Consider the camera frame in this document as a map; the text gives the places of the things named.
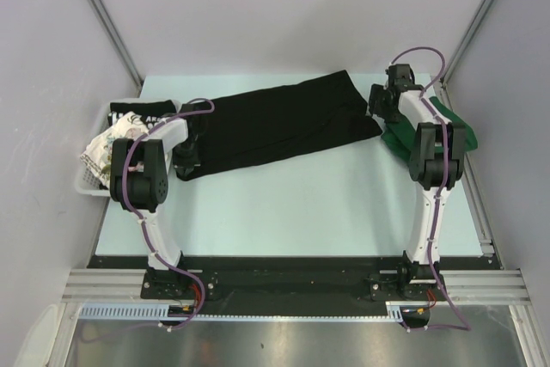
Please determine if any white slotted cable duct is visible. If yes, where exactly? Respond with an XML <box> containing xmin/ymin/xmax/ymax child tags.
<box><xmin>79</xmin><ymin>303</ymin><xmax>207</xmax><ymax>321</ymax></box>

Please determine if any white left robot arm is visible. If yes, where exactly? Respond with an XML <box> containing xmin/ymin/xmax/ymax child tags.
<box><xmin>109</xmin><ymin>98</ymin><xmax>215</xmax><ymax>305</ymax></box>

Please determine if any plain black t-shirt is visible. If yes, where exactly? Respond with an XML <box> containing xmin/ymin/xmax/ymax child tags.
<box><xmin>177</xmin><ymin>70</ymin><xmax>382</xmax><ymax>181</ymax></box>

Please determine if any white floral t-shirt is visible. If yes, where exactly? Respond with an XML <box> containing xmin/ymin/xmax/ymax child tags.
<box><xmin>80</xmin><ymin>112</ymin><xmax>149</xmax><ymax>187</ymax></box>

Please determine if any white plastic basket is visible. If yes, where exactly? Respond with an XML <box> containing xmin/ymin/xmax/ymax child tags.
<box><xmin>75</xmin><ymin>98</ymin><xmax>181</xmax><ymax>197</ymax></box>

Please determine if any aluminium frame rail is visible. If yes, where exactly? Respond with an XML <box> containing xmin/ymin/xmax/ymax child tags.
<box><xmin>62</xmin><ymin>267</ymin><xmax>150</xmax><ymax>303</ymax></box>

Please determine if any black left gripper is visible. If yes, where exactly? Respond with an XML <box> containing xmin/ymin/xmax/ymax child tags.
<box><xmin>171</xmin><ymin>138</ymin><xmax>199</xmax><ymax>178</ymax></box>

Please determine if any black printed t-shirt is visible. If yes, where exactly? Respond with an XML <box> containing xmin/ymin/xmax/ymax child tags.
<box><xmin>107</xmin><ymin>100</ymin><xmax>177</xmax><ymax>128</ymax></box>

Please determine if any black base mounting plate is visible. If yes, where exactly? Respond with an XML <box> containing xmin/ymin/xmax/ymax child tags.
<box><xmin>88</xmin><ymin>254</ymin><xmax>504</xmax><ymax>315</ymax></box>

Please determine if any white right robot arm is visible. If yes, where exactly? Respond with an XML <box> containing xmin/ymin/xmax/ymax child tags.
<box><xmin>369</xmin><ymin>64</ymin><xmax>467</xmax><ymax>300</ymax></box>

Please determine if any green folded t-shirt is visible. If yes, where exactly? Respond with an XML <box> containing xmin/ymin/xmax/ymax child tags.
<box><xmin>381</xmin><ymin>96</ymin><xmax>479</xmax><ymax>164</ymax></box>

